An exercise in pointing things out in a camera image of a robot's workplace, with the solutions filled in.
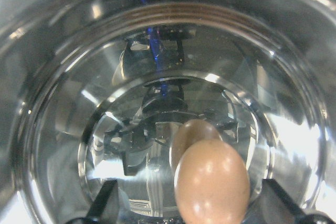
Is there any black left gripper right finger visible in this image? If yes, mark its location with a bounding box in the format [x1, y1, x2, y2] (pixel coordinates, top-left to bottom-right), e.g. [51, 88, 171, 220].
[261, 179, 310, 223]

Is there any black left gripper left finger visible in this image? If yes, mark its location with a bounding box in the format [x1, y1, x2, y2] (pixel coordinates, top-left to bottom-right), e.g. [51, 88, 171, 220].
[86, 180, 117, 223]

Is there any brown egg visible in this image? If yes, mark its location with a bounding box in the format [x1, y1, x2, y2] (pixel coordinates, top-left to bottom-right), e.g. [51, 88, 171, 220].
[174, 139, 250, 223]

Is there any pale green electric pot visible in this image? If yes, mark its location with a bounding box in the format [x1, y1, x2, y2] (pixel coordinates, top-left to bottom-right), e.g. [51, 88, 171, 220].
[1, 0, 335, 223]

